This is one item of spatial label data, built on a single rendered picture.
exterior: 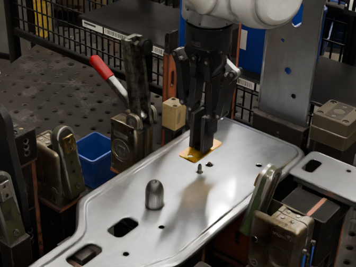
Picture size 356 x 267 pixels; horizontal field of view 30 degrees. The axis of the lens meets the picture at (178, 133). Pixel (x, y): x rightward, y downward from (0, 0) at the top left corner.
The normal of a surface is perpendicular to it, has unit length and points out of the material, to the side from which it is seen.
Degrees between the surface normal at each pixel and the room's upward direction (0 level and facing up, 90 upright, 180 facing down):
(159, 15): 0
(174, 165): 0
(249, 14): 110
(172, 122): 90
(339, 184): 0
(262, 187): 90
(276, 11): 90
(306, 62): 90
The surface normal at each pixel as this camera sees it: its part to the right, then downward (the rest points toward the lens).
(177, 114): 0.78, 0.35
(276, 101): -0.62, 0.39
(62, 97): 0.04, -0.85
